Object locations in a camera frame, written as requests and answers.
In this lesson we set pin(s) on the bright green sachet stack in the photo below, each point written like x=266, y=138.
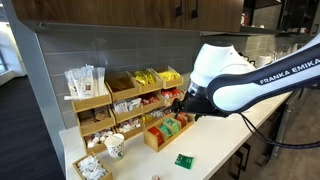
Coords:
x=173, y=125

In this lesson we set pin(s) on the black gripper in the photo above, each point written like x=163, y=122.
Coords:
x=198, y=105

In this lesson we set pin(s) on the white sugar packet pile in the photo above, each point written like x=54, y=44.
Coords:
x=91, y=168

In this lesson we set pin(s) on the dark open wall shelf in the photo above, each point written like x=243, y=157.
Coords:
x=283, y=15

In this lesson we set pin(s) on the wooden sachet compartment box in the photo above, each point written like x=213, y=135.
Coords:
x=153, y=145

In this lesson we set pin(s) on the dark lower counter cabinet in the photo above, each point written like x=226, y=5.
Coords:
x=263, y=158

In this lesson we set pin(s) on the white jug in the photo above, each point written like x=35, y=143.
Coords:
x=263, y=61

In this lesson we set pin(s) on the yellow sachet pile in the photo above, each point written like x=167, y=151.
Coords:
x=169, y=76

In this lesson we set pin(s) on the red sachet pile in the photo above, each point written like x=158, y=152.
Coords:
x=170, y=93

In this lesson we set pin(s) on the small wooden packet box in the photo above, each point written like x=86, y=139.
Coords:
x=78, y=168

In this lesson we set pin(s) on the green tea sachet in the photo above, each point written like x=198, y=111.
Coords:
x=184, y=161

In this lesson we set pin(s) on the teal green sachet stack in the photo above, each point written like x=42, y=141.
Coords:
x=165, y=131

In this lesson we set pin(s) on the white wrapped stirrer bundle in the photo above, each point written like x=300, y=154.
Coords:
x=86, y=81

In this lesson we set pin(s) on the small creamer cup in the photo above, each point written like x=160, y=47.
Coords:
x=156, y=177

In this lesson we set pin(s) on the tiered wooden condiment organizer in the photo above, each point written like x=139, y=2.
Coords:
x=96, y=125

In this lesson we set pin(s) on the orange-red sachet stack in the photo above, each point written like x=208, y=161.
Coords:
x=156, y=135

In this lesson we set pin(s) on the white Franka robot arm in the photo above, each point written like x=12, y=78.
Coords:
x=253, y=86

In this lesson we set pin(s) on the brown wooden upper cabinet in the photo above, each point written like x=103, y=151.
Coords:
x=116, y=13

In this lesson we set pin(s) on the yellow-green sachet pile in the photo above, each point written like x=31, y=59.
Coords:
x=144, y=78

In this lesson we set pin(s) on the patterned paper cup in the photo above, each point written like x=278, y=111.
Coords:
x=115, y=148

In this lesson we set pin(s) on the white printed packet pile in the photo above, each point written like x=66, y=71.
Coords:
x=126, y=106

